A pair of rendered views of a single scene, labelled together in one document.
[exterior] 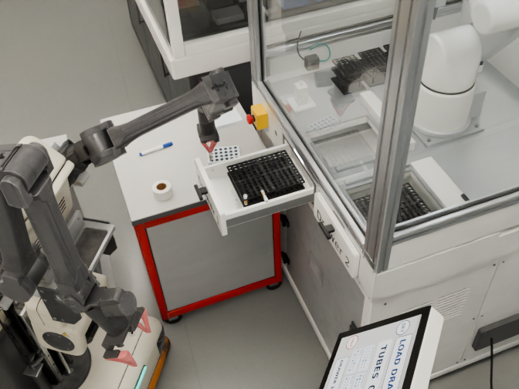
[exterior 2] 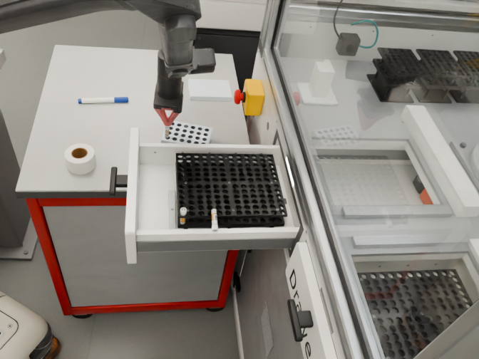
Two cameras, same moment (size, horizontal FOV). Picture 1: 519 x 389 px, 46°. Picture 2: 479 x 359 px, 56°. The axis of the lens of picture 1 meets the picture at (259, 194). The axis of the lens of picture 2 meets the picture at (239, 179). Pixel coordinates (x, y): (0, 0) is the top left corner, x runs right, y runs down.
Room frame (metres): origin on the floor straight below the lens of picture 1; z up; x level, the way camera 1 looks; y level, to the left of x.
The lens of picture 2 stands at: (0.87, -0.07, 1.61)
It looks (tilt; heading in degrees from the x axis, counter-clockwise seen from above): 47 degrees down; 3
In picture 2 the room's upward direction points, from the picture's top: 12 degrees clockwise
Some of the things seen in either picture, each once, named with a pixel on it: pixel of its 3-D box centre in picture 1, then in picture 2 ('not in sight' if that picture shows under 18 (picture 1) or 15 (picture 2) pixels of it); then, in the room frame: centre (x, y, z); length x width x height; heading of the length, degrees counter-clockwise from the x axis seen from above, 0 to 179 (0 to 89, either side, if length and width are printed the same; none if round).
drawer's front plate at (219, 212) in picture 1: (210, 195); (133, 191); (1.45, 0.17, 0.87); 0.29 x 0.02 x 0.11; 18
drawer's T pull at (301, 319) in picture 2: (327, 229); (301, 319); (1.24, -0.21, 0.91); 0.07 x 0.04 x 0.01; 18
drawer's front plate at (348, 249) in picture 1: (335, 233); (311, 326); (1.25, -0.23, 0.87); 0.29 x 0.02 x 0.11; 18
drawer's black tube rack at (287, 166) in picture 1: (265, 180); (227, 192); (1.51, -0.02, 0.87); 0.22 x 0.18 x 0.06; 108
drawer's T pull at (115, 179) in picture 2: (201, 191); (119, 181); (1.44, 0.19, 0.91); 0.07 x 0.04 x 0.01; 18
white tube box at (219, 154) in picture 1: (224, 157); (187, 138); (1.74, 0.13, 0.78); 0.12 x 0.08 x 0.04; 95
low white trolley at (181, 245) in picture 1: (197, 211); (147, 193); (1.85, 0.28, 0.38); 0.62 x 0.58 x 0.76; 18
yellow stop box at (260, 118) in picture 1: (259, 116); (251, 97); (1.86, -0.02, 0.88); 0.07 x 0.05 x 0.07; 18
